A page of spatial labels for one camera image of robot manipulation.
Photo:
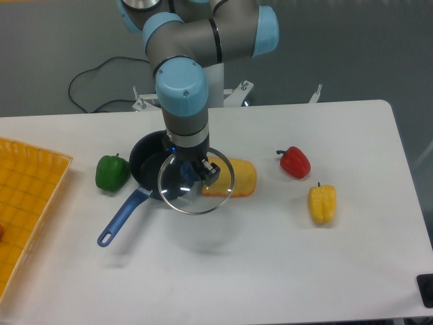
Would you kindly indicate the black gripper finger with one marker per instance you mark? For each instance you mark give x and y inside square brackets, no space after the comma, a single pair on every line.
[209,172]

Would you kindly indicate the yellow woven basket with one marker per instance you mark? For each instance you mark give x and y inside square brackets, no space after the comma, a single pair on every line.
[30,178]

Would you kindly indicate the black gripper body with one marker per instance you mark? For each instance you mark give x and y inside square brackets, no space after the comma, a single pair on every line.
[186,148]

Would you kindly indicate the black object at table corner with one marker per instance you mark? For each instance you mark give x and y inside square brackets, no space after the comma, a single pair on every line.
[424,282]

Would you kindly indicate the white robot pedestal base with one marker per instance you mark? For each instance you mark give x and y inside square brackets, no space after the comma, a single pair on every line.
[218,97]

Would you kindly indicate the red bell pepper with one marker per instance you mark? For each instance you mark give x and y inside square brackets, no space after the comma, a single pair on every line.
[294,162]

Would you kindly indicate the black saucepan with blue handle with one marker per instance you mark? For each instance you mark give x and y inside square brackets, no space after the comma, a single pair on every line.
[145,161]

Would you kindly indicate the glass lid with blue knob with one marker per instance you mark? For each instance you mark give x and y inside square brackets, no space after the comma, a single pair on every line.
[180,187]

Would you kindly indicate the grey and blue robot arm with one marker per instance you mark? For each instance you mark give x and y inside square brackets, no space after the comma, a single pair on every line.
[181,39]

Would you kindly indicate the green bell pepper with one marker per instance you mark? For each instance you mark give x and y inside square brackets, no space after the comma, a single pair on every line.
[112,172]

